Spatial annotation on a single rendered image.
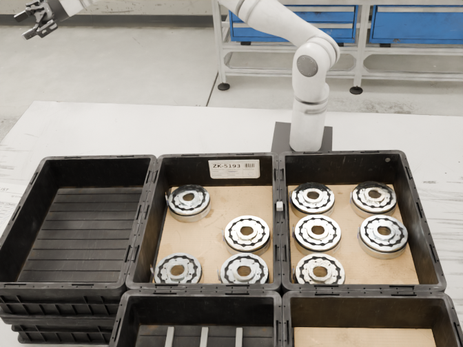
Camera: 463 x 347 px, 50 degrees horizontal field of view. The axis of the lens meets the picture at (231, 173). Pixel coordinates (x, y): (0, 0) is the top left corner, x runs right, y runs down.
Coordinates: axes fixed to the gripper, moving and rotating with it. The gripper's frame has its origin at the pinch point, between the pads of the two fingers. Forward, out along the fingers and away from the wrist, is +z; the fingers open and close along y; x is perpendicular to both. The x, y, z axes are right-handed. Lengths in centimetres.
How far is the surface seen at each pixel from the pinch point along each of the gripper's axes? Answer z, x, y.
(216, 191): -26, -18, -72
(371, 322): -40, -8, -119
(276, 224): -34, -4, -94
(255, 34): -93, -120, 67
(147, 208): -11, -3, -75
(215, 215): -23, -15, -79
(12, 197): 28, -25, -34
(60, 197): 10, -12, -54
